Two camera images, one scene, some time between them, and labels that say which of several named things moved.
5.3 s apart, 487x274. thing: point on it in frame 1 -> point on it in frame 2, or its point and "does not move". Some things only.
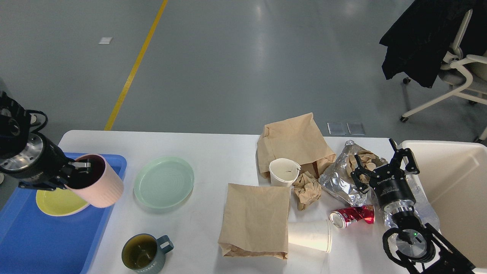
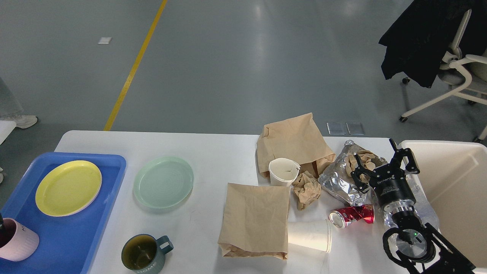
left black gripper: x=39 y=163 -> x=1 y=223
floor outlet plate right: x=355 y=128 does not move
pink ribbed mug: x=102 y=187 -> x=17 y=242
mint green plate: x=164 y=182 does not move
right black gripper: x=389 y=181 does not move
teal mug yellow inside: x=143 y=254 does not move
